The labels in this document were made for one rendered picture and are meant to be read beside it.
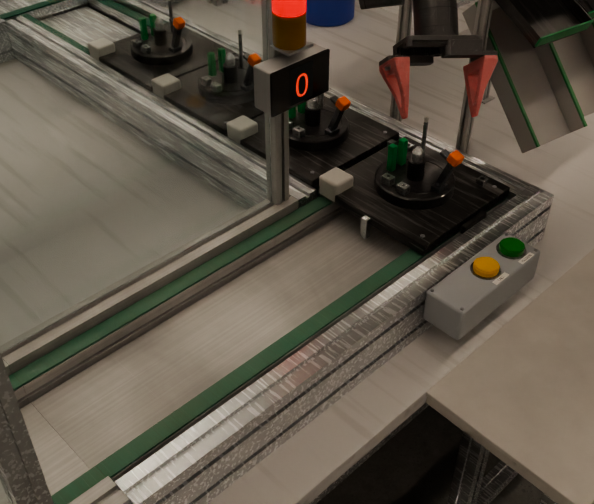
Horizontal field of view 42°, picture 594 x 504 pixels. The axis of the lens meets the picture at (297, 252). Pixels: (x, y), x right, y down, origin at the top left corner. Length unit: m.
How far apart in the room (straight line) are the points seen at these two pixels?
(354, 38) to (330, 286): 1.05
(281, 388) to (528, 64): 0.82
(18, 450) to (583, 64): 1.31
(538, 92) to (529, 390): 0.60
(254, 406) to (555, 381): 0.48
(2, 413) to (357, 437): 0.58
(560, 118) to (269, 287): 0.66
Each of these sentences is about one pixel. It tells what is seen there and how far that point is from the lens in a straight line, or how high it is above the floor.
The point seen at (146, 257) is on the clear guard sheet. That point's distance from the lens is 1.22.
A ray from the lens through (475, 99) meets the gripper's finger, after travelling 1.07.
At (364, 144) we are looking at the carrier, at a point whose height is 0.97.
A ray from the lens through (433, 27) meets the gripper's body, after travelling 1.05.
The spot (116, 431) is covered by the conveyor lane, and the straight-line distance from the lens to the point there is 1.09.
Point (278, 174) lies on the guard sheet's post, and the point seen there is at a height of 1.02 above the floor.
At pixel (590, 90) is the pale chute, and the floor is 1.02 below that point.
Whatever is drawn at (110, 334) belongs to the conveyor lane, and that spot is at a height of 0.94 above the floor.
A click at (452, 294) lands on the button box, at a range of 1.21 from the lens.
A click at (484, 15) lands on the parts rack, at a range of 1.44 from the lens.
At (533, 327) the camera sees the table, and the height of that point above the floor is 0.86.
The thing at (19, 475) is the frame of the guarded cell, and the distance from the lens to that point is 0.76.
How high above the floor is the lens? 1.77
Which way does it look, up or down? 40 degrees down
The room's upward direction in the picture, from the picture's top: straight up
